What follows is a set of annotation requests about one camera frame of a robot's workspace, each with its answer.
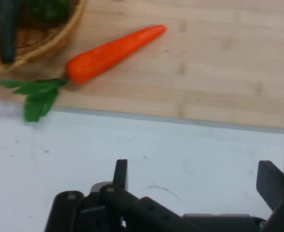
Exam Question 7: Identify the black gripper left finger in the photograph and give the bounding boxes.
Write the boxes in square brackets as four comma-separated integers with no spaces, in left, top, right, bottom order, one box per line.
[44,159,188,232]

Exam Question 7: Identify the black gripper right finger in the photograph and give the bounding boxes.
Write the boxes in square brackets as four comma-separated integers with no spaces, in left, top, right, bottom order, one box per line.
[256,160,284,232]

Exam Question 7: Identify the dark green cucumber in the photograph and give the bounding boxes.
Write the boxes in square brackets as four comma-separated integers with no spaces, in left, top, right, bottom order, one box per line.
[0,0,21,65]

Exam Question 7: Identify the bamboo cutting board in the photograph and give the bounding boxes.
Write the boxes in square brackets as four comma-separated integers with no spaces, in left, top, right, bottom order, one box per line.
[0,0,284,131]

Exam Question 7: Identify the orange carrot with green leaves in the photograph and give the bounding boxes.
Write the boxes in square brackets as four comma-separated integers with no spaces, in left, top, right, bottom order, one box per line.
[0,24,168,123]

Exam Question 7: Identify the green leafy vegetable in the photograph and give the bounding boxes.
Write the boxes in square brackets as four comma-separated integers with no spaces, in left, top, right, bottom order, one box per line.
[23,0,73,23]

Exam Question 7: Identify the woven wicker basket with handles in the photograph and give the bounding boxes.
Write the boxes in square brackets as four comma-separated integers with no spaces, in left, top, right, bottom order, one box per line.
[0,0,88,73]

